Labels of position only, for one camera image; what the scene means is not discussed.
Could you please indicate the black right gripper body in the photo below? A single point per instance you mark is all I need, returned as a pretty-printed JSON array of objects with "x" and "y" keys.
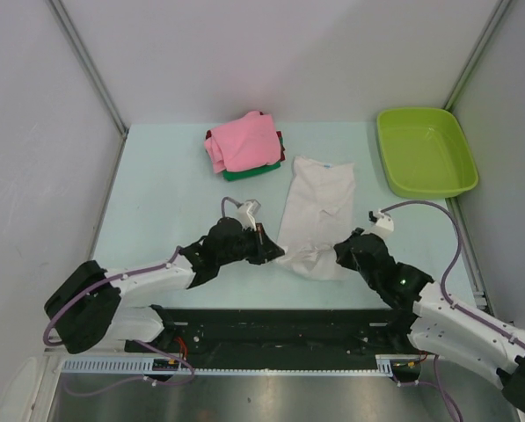
[{"x": 346, "y": 260}]

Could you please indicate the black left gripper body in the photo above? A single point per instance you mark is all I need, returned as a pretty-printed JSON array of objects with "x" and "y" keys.
[{"x": 245, "y": 248}]

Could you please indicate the white t shirt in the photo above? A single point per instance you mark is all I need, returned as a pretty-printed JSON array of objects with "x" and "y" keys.
[{"x": 318, "y": 214}]

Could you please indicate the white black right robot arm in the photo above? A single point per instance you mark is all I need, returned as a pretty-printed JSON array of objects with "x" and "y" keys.
[{"x": 437, "y": 323}]

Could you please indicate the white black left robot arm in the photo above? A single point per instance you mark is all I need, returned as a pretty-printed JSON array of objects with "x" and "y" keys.
[{"x": 93, "y": 303}]

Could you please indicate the green folded t shirt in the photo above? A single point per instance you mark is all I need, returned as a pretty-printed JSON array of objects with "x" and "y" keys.
[{"x": 254, "y": 172}]

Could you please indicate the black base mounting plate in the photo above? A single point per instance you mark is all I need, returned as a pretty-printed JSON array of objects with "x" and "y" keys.
[{"x": 297, "y": 339}]

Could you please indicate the pink folded t shirt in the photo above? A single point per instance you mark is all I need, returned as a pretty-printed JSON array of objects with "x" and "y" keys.
[{"x": 246, "y": 143}]

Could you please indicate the dark red folded t shirt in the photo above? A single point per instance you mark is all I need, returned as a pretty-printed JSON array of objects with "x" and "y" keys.
[{"x": 279, "y": 134}]

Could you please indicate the lime green plastic basin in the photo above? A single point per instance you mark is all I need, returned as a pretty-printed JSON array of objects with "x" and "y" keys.
[{"x": 425, "y": 154}]

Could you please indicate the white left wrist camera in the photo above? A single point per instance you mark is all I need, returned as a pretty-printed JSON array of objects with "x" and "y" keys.
[{"x": 246, "y": 214}]

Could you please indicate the grey aluminium corner post right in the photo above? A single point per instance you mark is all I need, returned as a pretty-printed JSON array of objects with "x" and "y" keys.
[{"x": 495, "y": 21}]

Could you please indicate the grey aluminium corner post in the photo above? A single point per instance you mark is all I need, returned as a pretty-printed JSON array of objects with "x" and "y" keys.
[
  {"x": 87, "y": 64},
  {"x": 495, "y": 21}
]

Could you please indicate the grey aluminium corner post left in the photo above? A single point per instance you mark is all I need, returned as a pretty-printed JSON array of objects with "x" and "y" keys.
[{"x": 87, "y": 64}]

